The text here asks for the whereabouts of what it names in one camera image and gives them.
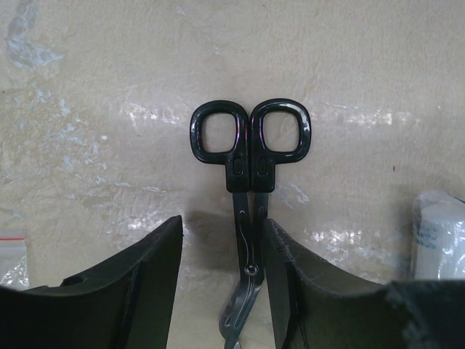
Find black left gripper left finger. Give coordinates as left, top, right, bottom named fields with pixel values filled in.
left=1, top=216, right=182, bottom=348

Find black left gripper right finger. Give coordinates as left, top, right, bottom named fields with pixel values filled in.
left=262, top=219, right=464, bottom=348

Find small clear packet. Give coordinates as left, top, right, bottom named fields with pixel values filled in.
left=0, top=230, right=30, bottom=291

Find black handled scissors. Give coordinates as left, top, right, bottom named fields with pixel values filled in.
left=190, top=98, right=312, bottom=348

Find white bandage roll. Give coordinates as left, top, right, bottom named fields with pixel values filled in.
left=411, top=190, right=464, bottom=280

